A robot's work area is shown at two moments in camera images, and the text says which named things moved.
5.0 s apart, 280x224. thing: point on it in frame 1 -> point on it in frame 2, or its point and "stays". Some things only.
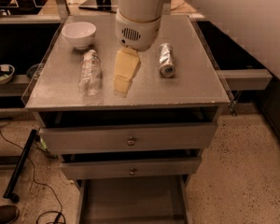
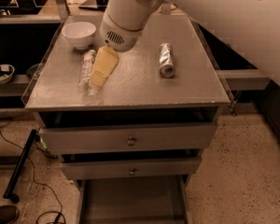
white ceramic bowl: x=80 y=35 stays
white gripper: x=136 y=33 -> x=119 y=36
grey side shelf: x=246 y=78 stays
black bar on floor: x=9 y=189 stays
